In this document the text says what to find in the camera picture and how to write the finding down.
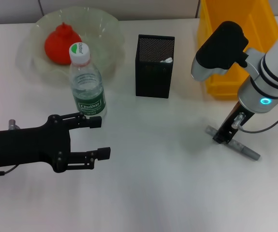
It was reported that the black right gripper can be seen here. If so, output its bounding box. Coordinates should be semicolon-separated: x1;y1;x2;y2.
212;101;255;145

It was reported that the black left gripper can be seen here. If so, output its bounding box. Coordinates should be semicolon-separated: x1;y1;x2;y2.
0;112;111;174

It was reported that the grey marker pen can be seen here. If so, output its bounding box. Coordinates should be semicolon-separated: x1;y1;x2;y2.
205;125;261;160

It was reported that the clear water bottle green label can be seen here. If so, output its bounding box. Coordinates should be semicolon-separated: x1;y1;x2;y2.
69;42;107;119

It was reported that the red-orange toy orange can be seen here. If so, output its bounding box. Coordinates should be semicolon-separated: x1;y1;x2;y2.
44;22;83;65

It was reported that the black mesh pen holder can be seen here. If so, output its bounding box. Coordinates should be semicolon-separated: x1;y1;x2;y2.
135;34;176;99

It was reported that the pale green glass fruit bowl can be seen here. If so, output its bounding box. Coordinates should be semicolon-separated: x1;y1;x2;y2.
17;6;126;85

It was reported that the yellow plastic bin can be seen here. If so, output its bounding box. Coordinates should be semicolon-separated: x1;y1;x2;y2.
196;0;278;101

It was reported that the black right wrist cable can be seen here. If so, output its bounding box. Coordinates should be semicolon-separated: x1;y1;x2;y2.
240;95;278;133

